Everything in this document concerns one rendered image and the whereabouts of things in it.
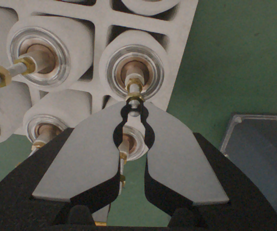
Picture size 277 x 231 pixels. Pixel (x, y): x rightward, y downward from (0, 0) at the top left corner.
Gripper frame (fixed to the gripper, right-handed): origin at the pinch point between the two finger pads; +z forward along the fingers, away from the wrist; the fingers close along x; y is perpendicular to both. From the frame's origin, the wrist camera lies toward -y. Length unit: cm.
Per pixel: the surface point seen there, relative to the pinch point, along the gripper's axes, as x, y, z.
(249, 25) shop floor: 28.6, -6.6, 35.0
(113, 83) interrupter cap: -2.8, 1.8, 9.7
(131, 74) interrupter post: -0.4, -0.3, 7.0
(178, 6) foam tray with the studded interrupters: 5.8, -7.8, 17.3
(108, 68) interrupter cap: -3.5, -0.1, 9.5
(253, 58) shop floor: 32.9, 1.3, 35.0
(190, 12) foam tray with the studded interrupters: 7.7, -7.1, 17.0
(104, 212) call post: -4.7, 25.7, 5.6
